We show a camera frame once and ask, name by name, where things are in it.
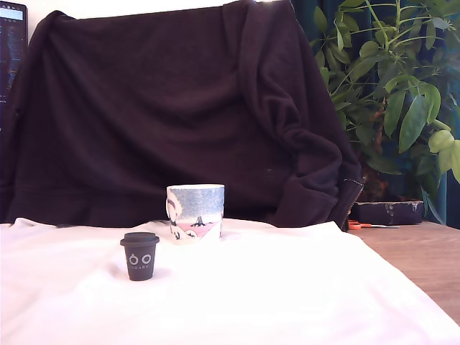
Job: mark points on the grey coffee capsule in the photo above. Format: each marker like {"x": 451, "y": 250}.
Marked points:
{"x": 140, "y": 259}

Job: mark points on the computer monitor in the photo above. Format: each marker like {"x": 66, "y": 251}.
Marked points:
{"x": 9, "y": 54}

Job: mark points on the dark pencil case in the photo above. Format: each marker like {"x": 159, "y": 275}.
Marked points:
{"x": 386, "y": 212}

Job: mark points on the blue printed coffee cup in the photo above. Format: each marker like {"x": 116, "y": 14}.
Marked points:
{"x": 196, "y": 212}

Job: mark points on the white table cloth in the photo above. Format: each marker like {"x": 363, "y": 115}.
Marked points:
{"x": 201, "y": 287}

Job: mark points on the green leafy houseplant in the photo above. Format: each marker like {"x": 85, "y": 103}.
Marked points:
{"x": 395, "y": 90}

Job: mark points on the dark draped jacket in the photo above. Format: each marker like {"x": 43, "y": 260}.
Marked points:
{"x": 151, "y": 118}

